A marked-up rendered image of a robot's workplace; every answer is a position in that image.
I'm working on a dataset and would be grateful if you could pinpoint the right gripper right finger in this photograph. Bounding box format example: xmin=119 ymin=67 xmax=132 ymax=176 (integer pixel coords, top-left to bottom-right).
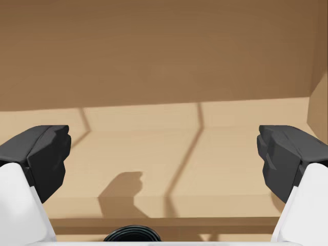
xmin=256 ymin=125 xmax=328 ymax=243

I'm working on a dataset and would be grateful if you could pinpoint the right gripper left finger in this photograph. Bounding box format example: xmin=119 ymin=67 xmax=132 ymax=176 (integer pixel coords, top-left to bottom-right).
xmin=0 ymin=125 xmax=72 ymax=243

